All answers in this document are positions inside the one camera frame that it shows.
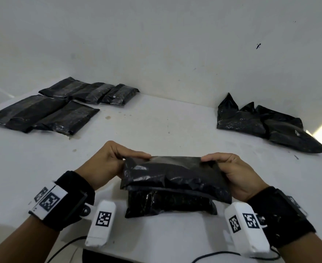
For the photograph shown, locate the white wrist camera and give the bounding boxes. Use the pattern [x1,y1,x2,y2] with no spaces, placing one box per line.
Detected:
[224,202,271,258]
[85,199,117,247]

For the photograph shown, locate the black camera cable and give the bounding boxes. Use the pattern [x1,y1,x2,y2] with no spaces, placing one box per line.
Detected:
[191,245,281,263]
[44,236,87,263]

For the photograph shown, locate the glossy black plastic bag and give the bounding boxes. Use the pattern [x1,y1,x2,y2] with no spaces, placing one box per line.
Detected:
[32,100,101,136]

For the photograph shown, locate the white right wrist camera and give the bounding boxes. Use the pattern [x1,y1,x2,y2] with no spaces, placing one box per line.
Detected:
[224,202,271,258]

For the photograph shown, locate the black left camera cable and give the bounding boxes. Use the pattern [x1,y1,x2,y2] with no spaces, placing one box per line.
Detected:
[44,236,87,263]

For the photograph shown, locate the person's left hand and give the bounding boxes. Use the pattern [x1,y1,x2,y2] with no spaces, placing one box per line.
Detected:
[74,141,153,191]

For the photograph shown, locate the black wristband with markers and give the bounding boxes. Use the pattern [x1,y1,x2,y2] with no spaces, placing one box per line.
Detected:
[246,186,317,249]
[28,170,96,232]

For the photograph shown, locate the black packet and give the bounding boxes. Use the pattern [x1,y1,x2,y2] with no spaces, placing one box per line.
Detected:
[120,155,233,219]
[99,84,140,106]

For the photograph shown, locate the row of black plastic packets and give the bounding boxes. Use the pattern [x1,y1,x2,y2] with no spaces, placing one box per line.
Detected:
[216,93,322,154]

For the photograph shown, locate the person's right hand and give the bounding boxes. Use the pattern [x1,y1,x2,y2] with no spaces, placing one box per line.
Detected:
[200,152,270,203]

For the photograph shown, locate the crinkled black plastic bag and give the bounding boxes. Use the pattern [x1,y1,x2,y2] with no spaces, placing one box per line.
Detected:
[70,82,115,104]

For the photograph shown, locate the black left wristband with markers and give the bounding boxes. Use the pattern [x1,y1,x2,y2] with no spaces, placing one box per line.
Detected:
[28,170,96,232]

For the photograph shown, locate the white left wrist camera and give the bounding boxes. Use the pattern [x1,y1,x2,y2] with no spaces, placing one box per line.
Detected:
[85,199,117,247]

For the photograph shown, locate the person's right forearm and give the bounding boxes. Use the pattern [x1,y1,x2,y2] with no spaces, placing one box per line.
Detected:
[277,232,322,263]

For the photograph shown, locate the black right wristband with markers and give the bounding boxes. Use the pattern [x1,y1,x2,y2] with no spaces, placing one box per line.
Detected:
[246,186,317,249]

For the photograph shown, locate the black right camera cable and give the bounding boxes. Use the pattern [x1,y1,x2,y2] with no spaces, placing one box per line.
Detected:
[191,245,281,263]

